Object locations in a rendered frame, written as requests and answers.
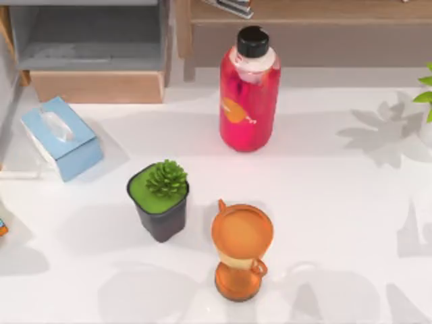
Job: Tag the orange and white carton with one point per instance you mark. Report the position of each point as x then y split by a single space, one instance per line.
2 229

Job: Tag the orange hourglass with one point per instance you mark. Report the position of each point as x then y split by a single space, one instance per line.
241 233

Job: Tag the wooden cupboard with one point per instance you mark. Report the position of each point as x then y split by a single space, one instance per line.
10 44

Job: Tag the black pot with green plant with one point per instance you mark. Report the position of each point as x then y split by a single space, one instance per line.
162 206

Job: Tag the green leafy plant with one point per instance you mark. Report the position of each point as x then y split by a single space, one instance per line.
426 94

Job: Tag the pale wooden drawer front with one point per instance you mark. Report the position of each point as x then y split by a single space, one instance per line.
96 86

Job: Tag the red bottle with black cap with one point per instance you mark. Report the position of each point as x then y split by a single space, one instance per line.
249 101

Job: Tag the wooden shelf unit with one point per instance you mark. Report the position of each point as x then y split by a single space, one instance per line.
303 20

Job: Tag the light blue tissue box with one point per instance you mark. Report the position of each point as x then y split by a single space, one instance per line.
64 141

